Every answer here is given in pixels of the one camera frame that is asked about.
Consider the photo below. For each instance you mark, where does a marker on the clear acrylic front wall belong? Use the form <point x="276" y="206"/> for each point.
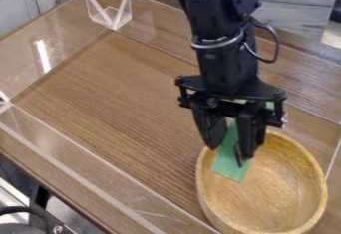
<point x="119" y="203"/>

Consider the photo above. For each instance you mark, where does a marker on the brown wooden bowl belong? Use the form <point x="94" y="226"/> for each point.
<point x="279" y="200"/>

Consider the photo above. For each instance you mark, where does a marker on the black table leg bracket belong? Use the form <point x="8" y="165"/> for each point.
<point x="44" y="219"/>

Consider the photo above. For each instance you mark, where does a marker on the clear acrylic corner bracket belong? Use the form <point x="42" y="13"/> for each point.
<point x="110" y="17"/>

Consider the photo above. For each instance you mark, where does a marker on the green rectangular block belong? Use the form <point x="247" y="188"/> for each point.
<point x="225" y="164"/>

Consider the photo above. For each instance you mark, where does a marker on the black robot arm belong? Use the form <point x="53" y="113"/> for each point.
<point x="223" y="18"/>

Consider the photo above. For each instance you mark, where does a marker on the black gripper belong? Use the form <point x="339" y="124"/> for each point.
<point x="228" y="90"/>

